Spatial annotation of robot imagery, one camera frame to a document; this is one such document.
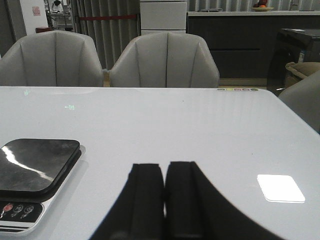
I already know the right grey upholstered chair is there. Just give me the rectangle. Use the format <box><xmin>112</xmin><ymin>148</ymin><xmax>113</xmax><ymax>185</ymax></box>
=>
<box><xmin>110</xmin><ymin>31</ymin><xmax>220</xmax><ymax>88</ymax></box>

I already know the grey chair at table end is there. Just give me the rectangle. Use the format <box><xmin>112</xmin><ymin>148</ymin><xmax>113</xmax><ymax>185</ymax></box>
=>
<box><xmin>278</xmin><ymin>71</ymin><xmax>320</xmax><ymax>133</ymax></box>

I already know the white drawer cabinet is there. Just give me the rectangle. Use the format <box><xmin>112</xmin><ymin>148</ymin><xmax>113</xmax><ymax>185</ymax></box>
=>
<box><xmin>139</xmin><ymin>0</ymin><xmax>188</xmax><ymax>35</ymax></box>

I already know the dark appliance on right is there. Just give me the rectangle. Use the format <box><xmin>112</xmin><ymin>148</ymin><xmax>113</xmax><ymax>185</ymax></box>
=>
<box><xmin>267</xmin><ymin>28</ymin><xmax>320</xmax><ymax>95</ymax></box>

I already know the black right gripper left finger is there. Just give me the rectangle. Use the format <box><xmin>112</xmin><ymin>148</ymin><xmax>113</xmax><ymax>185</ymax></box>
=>
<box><xmin>91</xmin><ymin>163</ymin><xmax>164</xmax><ymax>240</ymax></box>

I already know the dark long sideboard counter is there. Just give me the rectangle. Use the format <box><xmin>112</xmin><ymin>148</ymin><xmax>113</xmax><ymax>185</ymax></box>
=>
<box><xmin>187</xmin><ymin>10</ymin><xmax>320</xmax><ymax>79</ymax></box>

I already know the beige cushioned pet bed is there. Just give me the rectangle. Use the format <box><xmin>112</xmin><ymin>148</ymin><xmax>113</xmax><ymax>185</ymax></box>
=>
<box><xmin>284</xmin><ymin>62</ymin><xmax>320</xmax><ymax>88</ymax></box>

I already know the left grey upholstered chair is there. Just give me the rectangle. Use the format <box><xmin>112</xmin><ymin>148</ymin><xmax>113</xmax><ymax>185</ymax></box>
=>
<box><xmin>0</xmin><ymin>30</ymin><xmax>104</xmax><ymax>87</ymax></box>

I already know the black and silver kitchen scale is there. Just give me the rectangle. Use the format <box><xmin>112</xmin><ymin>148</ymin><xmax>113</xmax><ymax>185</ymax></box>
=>
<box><xmin>0</xmin><ymin>138</ymin><xmax>82</xmax><ymax>236</ymax></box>

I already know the coloured dot sticker strip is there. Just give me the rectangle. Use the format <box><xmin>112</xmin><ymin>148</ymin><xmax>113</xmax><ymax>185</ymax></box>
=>
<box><xmin>217</xmin><ymin>87</ymin><xmax>259</xmax><ymax>92</ymax></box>

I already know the pink wall notice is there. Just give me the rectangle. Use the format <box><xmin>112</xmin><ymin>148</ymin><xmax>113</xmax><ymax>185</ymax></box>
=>
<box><xmin>32</xmin><ymin>6</ymin><xmax>41</xmax><ymax>17</ymax></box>

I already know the fruit bowl on counter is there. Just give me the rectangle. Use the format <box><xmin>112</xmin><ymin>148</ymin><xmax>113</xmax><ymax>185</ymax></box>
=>
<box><xmin>252</xmin><ymin>0</ymin><xmax>274</xmax><ymax>12</ymax></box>

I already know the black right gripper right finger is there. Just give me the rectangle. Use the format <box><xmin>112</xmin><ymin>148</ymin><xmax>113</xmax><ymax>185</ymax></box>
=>
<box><xmin>165</xmin><ymin>161</ymin><xmax>273</xmax><ymax>240</ymax></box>

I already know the grey upholstered chair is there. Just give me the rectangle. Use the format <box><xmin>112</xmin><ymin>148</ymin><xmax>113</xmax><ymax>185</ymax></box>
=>
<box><xmin>110</xmin><ymin>31</ymin><xmax>220</xmax><ymax>88</ymax></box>
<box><xmin>0</xmin><ymin>30</ymin><xmax>104</xmax><ymax>87</ymax></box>

